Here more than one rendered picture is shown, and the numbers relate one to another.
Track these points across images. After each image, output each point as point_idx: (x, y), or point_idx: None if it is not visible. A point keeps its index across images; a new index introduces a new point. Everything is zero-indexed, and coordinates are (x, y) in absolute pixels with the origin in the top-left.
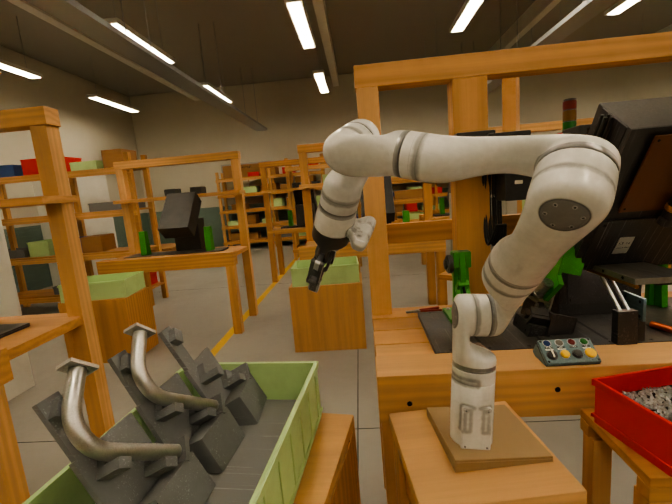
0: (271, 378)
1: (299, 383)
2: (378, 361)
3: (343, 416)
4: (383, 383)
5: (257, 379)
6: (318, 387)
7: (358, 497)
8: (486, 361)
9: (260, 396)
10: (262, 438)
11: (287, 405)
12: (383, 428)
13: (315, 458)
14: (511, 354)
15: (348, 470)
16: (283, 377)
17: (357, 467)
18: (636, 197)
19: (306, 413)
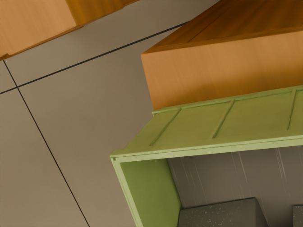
0: (162, 223)
1: (149, 169)
2: (23, 42)
3: (151, 70)
4: (80, 10)
5: None
6: (141, 131)
7: (200, 19)
8: None
9: (196, 221)
10: (291, 175)
11: (189, 169)
12: (126, 0)
13: (271, 76)
14: None
15: (222, 30)
16: (154, 203)
17: (179, 29)
18: None
19: (241, 121)
